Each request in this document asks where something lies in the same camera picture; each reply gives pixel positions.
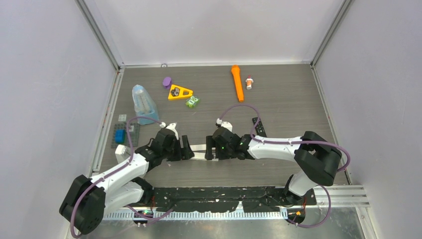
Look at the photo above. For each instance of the black remote control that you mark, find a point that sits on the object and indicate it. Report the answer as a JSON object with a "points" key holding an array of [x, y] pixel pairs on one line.
{"points": [[259, 128]]}

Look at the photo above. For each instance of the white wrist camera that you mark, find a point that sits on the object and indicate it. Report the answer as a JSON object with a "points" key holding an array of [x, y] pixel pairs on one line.
{"points": [[172, 127], [223, 124]]}

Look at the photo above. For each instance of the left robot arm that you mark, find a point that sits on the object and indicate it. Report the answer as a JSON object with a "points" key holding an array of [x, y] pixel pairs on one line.
{"points": [[90, 199]]}

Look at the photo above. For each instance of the blue transparent plastic container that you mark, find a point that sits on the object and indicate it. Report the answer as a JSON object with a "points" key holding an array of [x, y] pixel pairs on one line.
{"points": [[143, 103]]}

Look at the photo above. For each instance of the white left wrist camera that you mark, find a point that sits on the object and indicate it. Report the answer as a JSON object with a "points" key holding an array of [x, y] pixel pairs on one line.
{"points": [[172, 127]]}

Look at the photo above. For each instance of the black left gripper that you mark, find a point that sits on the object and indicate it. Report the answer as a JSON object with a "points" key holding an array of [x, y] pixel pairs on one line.
{"points": [[186, 153]]}

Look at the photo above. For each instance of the purple cylinder toy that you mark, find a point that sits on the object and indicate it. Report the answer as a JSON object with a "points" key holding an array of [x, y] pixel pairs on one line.
{"points": [[167, 82]]}

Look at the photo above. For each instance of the green owl toy block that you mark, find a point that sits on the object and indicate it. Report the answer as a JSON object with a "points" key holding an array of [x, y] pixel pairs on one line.
{"points": [[192, 101]]}

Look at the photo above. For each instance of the grey lego small plate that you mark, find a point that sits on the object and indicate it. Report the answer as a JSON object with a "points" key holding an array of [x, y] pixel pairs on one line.
{"points": [[122, 118]]}

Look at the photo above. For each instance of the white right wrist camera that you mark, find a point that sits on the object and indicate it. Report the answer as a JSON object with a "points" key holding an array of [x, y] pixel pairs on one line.
{"points": [[223, 124]]}

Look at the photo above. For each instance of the grey lego baseplate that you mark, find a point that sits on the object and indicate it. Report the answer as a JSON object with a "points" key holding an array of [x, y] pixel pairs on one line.
{"points": [[134, 130]]}

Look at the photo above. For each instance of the blue lego brick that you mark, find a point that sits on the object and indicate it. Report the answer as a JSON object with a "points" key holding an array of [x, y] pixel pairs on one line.
{"points": [[119, 136]]}

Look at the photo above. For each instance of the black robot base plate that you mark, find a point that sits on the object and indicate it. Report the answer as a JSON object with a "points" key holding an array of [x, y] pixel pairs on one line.
{"points": [[224, 199]]}

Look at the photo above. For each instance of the yellow triangle shape toy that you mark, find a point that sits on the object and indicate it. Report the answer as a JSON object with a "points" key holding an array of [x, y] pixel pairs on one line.
{"points": [[184, 93]]}

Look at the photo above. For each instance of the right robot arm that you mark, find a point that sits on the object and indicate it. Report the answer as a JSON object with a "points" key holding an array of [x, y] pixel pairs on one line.
{"points": [[317, 159]]}

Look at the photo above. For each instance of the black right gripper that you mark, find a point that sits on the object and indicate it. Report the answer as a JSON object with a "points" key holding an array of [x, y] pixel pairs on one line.
{"points": [[211, 143]]}

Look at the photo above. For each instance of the white rectangular thermometer device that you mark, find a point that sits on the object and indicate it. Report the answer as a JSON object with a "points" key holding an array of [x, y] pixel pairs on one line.
{"points": [[200, 153]]}

